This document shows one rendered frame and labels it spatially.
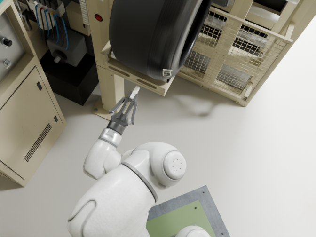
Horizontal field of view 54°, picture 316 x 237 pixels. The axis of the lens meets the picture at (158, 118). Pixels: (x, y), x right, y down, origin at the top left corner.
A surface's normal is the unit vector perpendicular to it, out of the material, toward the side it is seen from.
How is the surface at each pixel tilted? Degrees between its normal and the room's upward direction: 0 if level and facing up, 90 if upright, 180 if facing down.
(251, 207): 0
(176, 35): 66
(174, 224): 4
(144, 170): 3
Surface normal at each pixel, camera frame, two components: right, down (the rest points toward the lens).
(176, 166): 0.55, -0.18
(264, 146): 0.09, -0.42
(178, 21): 0.42, 0.51
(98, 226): 0.11, -0.10
